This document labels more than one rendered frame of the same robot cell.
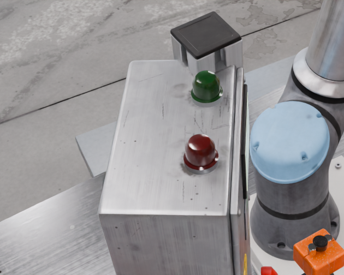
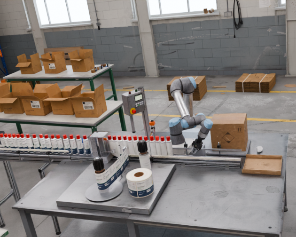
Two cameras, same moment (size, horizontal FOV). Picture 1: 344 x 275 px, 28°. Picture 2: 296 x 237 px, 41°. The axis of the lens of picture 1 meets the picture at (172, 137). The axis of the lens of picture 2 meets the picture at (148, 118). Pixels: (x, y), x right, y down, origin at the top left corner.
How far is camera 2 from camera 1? 3.23 m
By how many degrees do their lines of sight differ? 45
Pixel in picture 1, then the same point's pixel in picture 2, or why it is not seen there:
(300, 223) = (172, 136)
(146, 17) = not seen: hidden behind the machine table
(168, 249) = (124, 99)
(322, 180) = (175, 129)
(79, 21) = not seen: hidden behind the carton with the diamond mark
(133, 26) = not seen: hidden behind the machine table
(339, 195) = (187, 141)
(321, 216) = (175, 137)
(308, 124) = (176, 119)
